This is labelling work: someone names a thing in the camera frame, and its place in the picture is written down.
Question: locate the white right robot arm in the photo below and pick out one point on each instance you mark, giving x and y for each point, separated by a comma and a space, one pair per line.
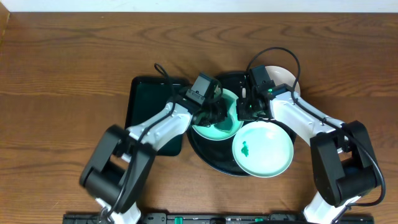
345, 169

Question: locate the rectangular black tray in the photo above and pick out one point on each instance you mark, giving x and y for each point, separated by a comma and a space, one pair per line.
148, 96

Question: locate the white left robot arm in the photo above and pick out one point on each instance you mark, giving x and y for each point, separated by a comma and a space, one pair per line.
116, 172

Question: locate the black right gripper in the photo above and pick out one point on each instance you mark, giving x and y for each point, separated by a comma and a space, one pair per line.
242, 114

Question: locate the round black tray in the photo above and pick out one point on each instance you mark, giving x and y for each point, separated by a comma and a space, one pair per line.
218, 154

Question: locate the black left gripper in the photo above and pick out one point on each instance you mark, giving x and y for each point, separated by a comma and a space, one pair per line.
216, 112

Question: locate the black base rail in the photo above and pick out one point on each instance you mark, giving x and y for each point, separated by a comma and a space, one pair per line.
162, 218

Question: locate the pink plate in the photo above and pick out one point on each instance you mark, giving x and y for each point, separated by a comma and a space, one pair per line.
278, 74

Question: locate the mint green plate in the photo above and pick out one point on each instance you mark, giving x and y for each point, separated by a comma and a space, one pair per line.
211, 133
262, 149

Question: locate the green sponge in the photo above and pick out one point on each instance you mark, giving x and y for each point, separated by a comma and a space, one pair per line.
227, 125

